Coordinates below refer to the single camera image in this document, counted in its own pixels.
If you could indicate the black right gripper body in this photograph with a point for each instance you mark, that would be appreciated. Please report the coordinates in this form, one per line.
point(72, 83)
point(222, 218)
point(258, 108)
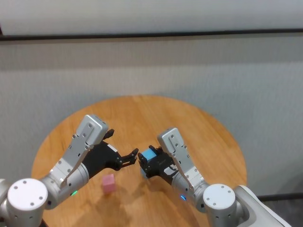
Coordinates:
point(164, 165)

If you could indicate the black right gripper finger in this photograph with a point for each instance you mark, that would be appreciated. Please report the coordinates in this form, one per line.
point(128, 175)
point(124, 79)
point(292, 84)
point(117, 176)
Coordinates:
point(145, 168)
point(159, 151)

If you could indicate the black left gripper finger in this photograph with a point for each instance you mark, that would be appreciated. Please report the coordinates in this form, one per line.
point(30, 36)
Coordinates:
point(109, 134)
point(129, 159)

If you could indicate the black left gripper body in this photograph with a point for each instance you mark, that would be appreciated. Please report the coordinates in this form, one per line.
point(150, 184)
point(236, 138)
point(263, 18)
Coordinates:
point(101, 158)

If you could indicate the blue building block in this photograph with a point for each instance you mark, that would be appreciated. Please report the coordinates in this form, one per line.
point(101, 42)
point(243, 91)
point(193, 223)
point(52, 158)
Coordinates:
point(143, 174)
point(149, 154)

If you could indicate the pink building block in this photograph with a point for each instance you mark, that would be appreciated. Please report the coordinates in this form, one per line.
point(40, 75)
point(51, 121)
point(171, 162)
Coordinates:
point(109, 184)

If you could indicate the black wall strip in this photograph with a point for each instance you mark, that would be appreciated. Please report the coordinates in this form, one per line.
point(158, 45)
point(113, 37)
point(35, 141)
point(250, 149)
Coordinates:
point(151, 35)

